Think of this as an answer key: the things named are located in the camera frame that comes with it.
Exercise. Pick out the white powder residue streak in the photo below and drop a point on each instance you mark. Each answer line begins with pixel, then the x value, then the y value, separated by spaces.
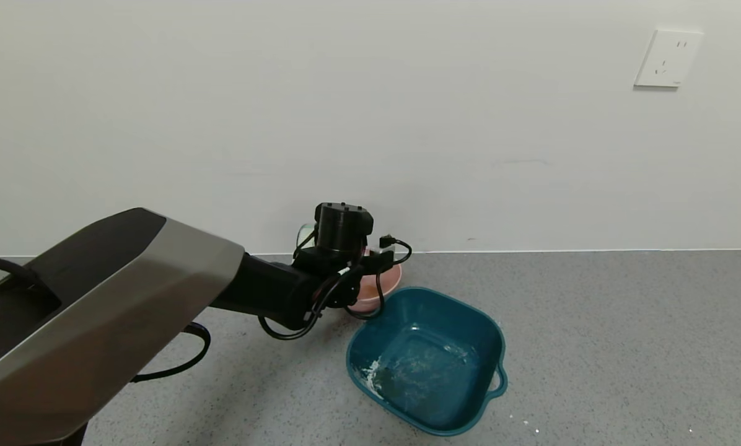
pixel 370 375

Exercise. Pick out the pink round bowl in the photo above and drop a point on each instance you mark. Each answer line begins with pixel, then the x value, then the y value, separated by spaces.
pixel 390 284

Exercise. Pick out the white wall socket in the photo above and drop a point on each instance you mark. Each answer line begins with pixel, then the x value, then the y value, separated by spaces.
pixel 668 59

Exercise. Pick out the teal square plastic tub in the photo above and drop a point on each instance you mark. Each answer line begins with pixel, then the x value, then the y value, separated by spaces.
pixel 426 365

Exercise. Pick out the silver and black left arm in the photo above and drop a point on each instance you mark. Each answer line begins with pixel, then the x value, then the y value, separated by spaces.
pixel 129 297

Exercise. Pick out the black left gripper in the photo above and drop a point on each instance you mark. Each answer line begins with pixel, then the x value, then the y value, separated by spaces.
pixel 373 260

